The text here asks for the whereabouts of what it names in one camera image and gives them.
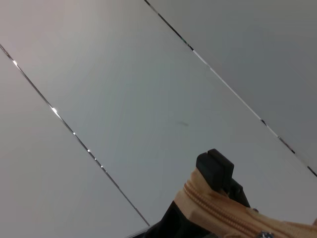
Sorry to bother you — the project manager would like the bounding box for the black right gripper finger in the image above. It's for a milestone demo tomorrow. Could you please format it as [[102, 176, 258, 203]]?
[[131, 200, 223, 238], [195, 148, 251, 209]]

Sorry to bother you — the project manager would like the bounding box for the khaki canvas food bag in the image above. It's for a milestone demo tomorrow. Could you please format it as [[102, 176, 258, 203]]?
[[174, 167, 317, 238]]

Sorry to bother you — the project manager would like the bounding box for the silver metal zipper pull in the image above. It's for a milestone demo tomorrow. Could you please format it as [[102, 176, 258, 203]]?
[[256, 229, 274, 238]]

